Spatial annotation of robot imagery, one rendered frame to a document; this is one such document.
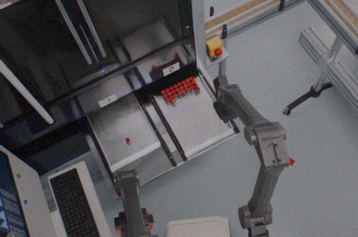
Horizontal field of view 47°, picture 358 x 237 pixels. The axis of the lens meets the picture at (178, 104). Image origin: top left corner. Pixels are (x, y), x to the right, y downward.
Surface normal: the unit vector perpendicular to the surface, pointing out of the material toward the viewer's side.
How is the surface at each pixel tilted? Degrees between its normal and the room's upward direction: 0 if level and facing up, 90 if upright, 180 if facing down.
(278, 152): 11
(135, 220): 41
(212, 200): 0
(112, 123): 0
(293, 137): 0
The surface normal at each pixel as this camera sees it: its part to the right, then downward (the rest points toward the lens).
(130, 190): -0.07, -0.91
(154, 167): -0.08, -0.43
